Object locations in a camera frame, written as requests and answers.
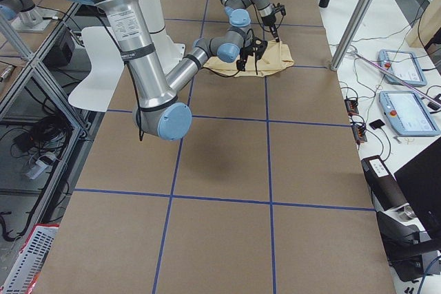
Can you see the black desktop device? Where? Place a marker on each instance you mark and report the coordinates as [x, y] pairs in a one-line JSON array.
[[409, 247]]

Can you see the red circuit board upper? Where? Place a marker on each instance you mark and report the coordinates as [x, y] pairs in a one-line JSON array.
[[351, 106]]

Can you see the red circuit board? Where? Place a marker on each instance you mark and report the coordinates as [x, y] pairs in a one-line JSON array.
[[351, 106], [359, 133]]

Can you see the gripper camera bracket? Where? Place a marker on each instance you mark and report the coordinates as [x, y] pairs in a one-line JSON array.
[[280, 8]]

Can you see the red white plastic basket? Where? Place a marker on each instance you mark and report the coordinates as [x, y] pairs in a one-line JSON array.
[[25, 271]]

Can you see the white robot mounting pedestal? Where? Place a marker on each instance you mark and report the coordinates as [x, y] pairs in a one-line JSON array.
[[137, 49]]

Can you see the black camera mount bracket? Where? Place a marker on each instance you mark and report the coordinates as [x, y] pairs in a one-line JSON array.
[[258, 47]]

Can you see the aluminium frame post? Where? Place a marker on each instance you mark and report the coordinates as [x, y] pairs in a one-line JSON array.
[[349, 33]]

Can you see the blue teach pendant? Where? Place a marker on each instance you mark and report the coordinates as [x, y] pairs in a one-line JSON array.
[[407, 114], [404, 65]]

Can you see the beige long-sleeve printed shirt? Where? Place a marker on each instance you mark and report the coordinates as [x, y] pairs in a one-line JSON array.
[[276, 58]]

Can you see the red circuit board lower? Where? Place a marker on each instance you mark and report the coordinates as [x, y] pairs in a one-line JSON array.
[[359, 133]]

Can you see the lower blue teach pendant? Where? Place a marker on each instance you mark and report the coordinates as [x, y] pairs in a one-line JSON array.
[[407, 114]]

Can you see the black monitor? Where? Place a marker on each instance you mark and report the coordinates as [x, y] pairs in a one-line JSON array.
[[419, 181]]

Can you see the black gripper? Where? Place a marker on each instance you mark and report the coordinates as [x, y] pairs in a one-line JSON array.
[[269, 23], [246, 54]]

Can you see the upper blue teach pendant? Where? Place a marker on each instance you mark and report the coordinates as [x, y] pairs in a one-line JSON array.
[[404, 65]]

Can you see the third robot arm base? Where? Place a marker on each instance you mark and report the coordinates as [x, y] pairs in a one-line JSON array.
[[26, 16]]

